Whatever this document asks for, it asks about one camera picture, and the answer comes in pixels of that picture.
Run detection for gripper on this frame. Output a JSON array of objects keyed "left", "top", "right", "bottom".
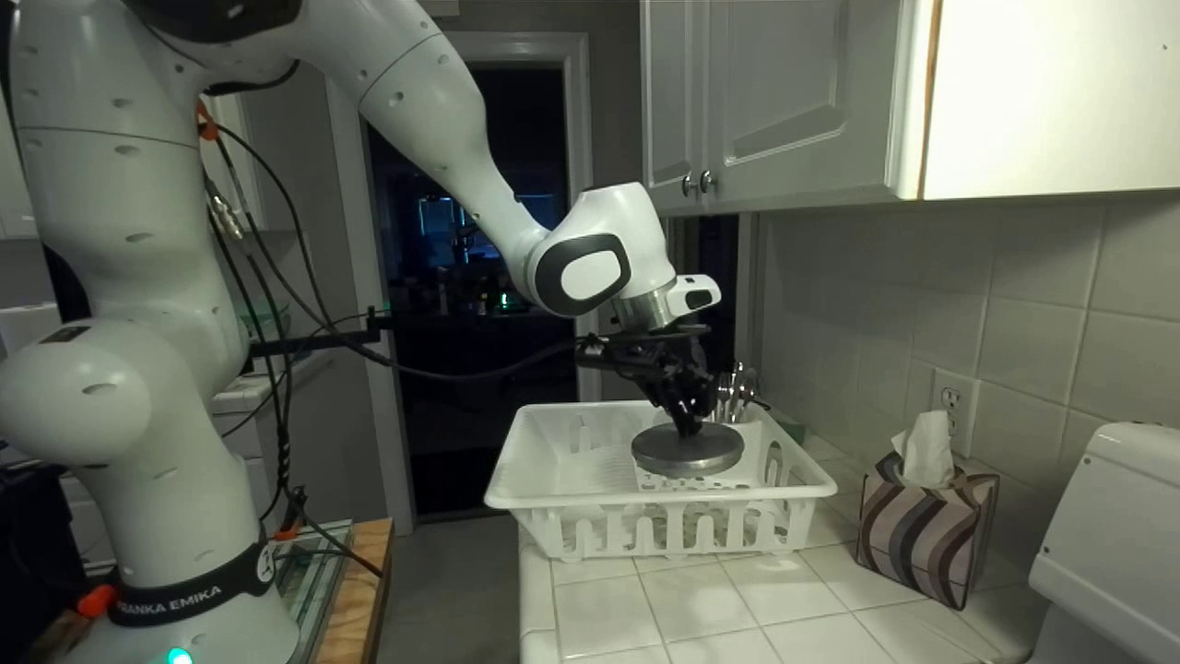
[{"left": 616, "top": 324, "right": 719, "bottom": 439}]

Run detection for silver pot lid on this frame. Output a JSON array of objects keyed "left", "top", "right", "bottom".
[{"left": 631, "top": 421, "right": 746, "bottom": 479}]

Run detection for white drying rack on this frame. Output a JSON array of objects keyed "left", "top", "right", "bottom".
[{"left": 484, "top": 398, "right": 839, "bottom": 563}]

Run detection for bundle of silver cutlery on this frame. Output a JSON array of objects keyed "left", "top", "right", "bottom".
[{"left": 714, "top": 361, "right": 764, "bottom": 426}]

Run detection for striped tissue box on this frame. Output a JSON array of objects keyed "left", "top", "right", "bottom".
[{"left": 855, "top": 409, "right": 1002, "bottom": 612}]

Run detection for narrow white cabinet door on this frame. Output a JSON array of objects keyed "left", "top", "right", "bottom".
[{"left": 643, "top": 0, "right": 712, "bottom": 192}]

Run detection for wide white cabinet door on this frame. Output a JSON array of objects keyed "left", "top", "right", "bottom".
[{"left": 709, "top": 0, "right": 912, "bottom": 201}]

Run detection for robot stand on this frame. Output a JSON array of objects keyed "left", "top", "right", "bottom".
[{"left": 273, "top": 517, "right": 396, "bottom": 664}]

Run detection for white appliance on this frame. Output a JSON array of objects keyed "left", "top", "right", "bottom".
[{"left": 1027, "top": 421, "right": 1180, "bottom": 664}]

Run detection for white wall socket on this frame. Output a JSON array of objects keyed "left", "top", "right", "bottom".
[{"left": 930, "top": 368, "right": 981, "bottom": 459}]

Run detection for white door frame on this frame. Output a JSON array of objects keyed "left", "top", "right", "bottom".
[{"left": 323, "top": 31, "right": 596, "bottom": 537}]

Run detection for camera on mount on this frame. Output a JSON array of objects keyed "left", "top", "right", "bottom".
[{"left": 247, "top": 308, "right": 395, "bottom": 362}]

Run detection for white wall cabinet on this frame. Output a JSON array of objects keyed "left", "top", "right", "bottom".
[{"left": 640, "top": 0, "right": 1180, "bottom": 219}]

